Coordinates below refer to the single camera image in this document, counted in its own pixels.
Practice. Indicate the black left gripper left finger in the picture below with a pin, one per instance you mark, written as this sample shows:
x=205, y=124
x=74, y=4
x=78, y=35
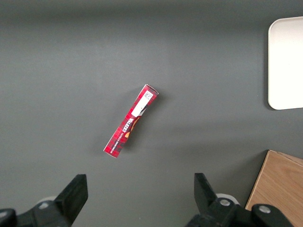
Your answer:
x=68, y=201

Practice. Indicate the light wooden board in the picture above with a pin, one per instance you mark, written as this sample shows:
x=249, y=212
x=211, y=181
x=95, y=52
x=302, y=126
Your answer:
x=277, y=184

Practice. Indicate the red shortbread box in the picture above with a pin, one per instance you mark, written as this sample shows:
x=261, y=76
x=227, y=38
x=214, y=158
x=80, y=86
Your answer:
x=132, y=120

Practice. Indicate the white rectangular tray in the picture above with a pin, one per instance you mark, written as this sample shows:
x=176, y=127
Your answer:
x=286, y=63

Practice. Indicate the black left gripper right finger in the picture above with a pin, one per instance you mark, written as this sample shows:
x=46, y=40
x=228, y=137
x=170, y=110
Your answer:
x=206, y=198

